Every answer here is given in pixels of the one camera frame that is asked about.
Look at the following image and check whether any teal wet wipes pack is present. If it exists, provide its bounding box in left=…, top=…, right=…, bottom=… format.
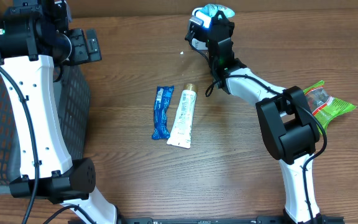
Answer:
left=200, top=4, right=235, bottom=18

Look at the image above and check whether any blue snack wrapper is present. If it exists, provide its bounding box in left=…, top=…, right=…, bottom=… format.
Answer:
left=152, top=86, right=174, bottom=140

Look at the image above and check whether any white tube gold cap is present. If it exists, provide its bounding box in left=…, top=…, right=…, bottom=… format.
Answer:
left=167, top=83, right=198, bottom=149

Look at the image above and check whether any green gummy candy bag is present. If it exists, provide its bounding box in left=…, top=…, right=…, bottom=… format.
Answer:
left=303, top=80, right=357, bottom=131

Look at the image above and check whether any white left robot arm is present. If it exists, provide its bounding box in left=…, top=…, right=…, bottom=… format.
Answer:
left=0, top=1, right=122, bottom=223

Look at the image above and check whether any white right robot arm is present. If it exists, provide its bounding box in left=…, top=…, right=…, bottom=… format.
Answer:
left=205, top=11, right=327, bottom=223

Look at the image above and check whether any white barcode scanner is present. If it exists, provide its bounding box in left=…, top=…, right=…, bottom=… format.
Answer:
left=192, top=7, right=211, bottom=50

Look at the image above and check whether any cardboard back panel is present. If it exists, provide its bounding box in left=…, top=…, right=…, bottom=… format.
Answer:
left=68, top=0, right=358, bottom=17

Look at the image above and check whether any grey plastic basket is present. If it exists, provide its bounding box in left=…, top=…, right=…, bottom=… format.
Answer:
left=0, top=33, right=96, bottom=201

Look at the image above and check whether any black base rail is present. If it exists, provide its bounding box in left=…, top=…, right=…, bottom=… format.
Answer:
left=121, top=216, right=287, bottom=224

